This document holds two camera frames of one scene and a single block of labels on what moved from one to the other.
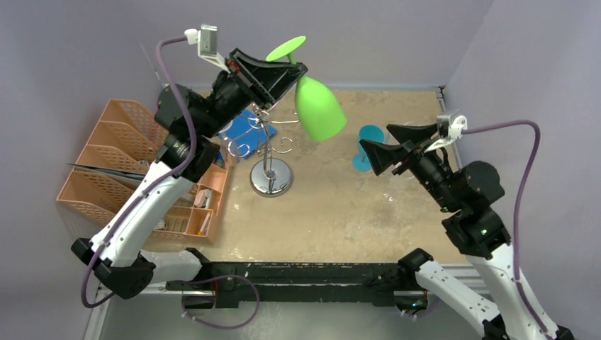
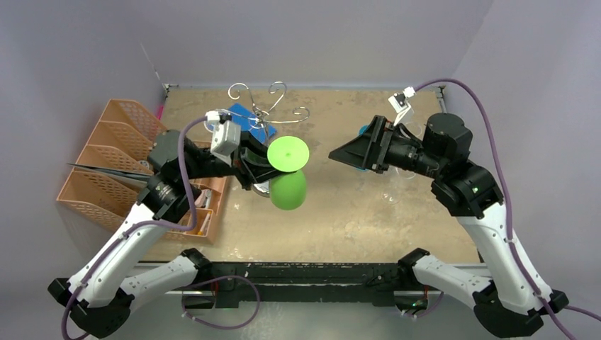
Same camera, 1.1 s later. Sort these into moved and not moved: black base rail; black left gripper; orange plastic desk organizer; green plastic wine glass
Moved: green plastic wine glass; black left gripper
Not moved: orange plastic desk organizer; black base rail
